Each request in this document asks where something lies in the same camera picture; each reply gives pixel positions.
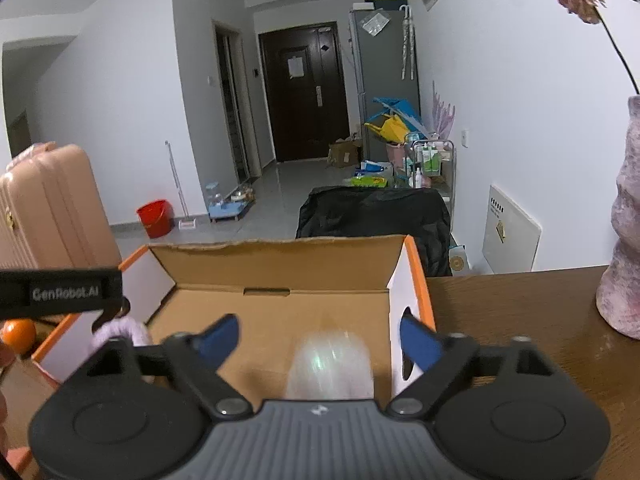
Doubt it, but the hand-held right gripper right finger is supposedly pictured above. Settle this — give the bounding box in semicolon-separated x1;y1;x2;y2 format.
387;307;568;421

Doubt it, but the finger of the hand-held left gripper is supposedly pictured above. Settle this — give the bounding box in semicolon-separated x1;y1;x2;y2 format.
92;297;132;333

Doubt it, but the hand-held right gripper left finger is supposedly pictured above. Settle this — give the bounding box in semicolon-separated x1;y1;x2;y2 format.
65;314;253;421

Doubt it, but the purple fluffy scrunchie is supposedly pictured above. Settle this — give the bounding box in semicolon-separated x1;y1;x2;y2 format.
91;316;152;356

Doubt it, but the orange cardboard box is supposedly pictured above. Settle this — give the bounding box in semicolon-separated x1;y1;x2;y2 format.
31;234;438;401

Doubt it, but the pearly white soft ball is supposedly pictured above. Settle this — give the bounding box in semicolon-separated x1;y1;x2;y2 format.
286;329;377;402

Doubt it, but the orange fruit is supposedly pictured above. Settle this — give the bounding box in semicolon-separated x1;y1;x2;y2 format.
1;319;37;356

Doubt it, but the pink ribbed suitcase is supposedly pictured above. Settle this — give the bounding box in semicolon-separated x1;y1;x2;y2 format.
0;142;123;271

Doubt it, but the red bucket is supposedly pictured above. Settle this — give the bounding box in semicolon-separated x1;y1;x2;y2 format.
136;199;172;239

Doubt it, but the white mop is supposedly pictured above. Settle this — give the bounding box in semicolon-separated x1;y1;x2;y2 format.
165;140;196;231

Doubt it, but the blue pet feeder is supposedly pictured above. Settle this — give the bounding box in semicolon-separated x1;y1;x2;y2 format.
205;181;256;222

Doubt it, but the black bag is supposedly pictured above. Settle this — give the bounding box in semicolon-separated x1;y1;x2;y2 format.
296;186;453;277

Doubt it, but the pink cloth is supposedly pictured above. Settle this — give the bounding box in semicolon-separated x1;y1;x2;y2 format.
7;141;58;168

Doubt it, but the brown room door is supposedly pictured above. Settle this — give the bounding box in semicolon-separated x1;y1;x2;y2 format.
7;110;32;158

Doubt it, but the metal trolley with bottles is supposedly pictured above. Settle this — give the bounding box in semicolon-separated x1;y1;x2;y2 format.
402;139;457;196

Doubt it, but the brown cardboard carton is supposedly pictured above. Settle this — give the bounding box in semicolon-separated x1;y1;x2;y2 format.
327;139;362;168

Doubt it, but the yellow plastic toy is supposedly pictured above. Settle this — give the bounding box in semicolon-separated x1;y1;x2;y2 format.
364;115;406;143

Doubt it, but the dark side door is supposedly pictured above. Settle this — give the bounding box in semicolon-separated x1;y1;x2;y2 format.
212;20;251;183

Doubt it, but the pink textured vase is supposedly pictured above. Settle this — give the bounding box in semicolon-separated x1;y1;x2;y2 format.
595;95;640;340

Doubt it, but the dark brown entrance door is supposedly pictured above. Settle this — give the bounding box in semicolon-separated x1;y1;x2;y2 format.
258;22;351;163

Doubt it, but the grey refrigerator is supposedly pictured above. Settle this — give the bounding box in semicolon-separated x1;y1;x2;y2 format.
349;6;422;166

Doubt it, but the folded white umbrella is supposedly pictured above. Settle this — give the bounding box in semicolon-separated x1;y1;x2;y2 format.
400;4;417;81

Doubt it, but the clear plastic bag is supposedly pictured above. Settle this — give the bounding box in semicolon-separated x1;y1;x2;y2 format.
361;10;391;36

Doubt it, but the white wall panel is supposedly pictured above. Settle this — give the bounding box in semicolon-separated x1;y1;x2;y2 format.
481;184;543;275

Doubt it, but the purple flower wall decoration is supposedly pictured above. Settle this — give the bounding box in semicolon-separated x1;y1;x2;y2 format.
431;80;457;138

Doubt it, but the blue plastic frame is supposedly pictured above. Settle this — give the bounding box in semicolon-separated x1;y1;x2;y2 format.
372;97;426;133

